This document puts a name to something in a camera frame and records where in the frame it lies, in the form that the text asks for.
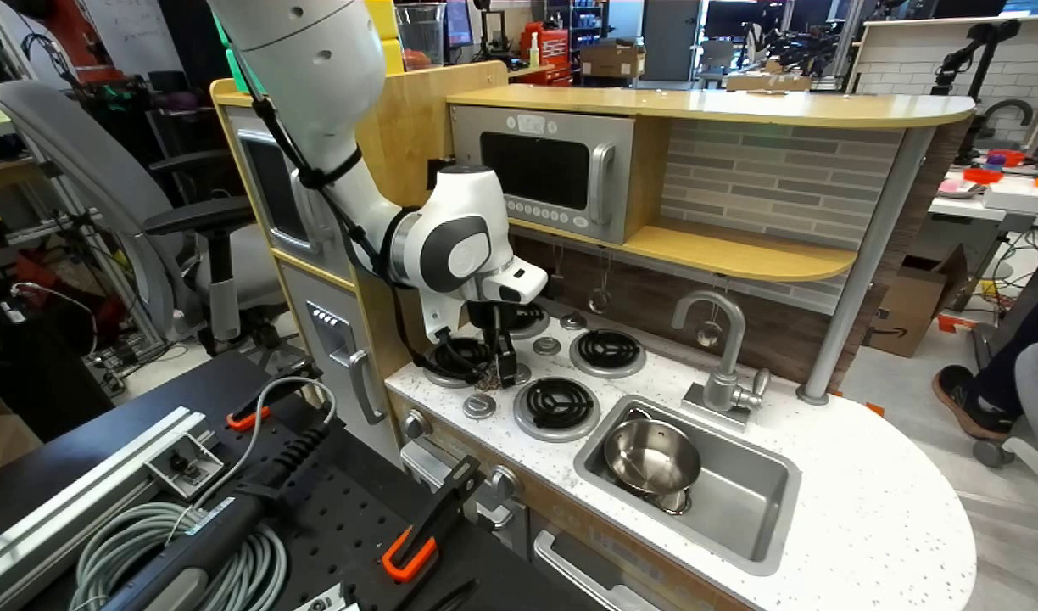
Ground coiled grey cable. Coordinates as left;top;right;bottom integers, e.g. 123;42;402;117
71;500;291;611

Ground wooden toy kitchen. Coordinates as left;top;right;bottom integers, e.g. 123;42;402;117
205;62;980;611

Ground grey oven door handle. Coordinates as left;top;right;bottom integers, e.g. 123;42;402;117
530;525;631;611

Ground black coil stove burner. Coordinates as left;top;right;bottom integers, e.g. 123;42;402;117
506;301;555;344
510;375;602;446
412;334;511;393
566;326;647;382

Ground grey toy faucet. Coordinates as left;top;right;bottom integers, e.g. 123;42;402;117
669;289;771;424

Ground brown cardboard box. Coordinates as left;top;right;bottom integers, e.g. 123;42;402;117
861;245;970;360

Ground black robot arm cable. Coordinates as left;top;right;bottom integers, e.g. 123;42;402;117
245;95;479;384

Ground grey cabinet door handle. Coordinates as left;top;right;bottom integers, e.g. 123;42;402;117
332;345;389;427

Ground grey office chair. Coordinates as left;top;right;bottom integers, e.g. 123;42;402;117
0;77;287;355

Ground silver metal pot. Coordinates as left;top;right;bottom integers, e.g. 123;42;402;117
595;409;706;513

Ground silver aluminium extrusion rail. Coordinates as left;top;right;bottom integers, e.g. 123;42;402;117
0;405;227;611

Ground grey front panel knob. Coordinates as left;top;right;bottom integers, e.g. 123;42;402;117
396;409;433;446

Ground grey toy microwave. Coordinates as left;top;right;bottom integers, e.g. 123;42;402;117
447;101;637;249

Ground black clamp orange handle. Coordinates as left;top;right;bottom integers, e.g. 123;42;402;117
375;455;488;589

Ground small orange handled clamp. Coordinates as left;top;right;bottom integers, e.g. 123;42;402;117
222;398;277;438

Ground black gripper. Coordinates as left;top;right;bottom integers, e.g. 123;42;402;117
463;296;525;389

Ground black handle tool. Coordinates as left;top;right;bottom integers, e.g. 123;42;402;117
97;418;332;611

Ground grey metal bracket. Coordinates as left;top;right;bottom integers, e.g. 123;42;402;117
472;467;537;561

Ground thin grey cable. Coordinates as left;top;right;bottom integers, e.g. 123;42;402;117
239;375;341;467

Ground dark shoe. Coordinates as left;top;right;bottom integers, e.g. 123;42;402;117
931;363;1019;446

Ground grey toy sink basin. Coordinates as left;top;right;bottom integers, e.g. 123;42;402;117
571;389;802;577

